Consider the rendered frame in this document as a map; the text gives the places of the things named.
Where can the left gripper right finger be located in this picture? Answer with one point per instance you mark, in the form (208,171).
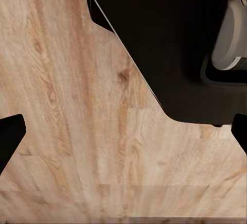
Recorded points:
(239,130)

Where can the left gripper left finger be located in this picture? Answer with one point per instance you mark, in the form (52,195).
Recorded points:
(12,131)

